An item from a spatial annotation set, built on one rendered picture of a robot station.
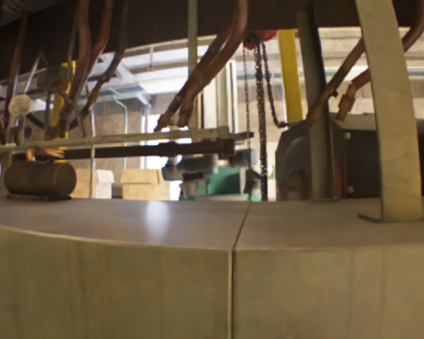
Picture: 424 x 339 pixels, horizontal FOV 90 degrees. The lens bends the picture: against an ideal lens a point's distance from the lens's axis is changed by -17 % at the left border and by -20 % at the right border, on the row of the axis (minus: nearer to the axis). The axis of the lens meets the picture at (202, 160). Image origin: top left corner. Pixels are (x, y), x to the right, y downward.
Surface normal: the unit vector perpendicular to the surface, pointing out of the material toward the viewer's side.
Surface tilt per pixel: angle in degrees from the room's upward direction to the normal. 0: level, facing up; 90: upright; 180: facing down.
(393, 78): 90
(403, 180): 90
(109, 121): 90
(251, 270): 90
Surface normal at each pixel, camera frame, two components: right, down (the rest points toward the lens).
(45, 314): -0.21, -0.08
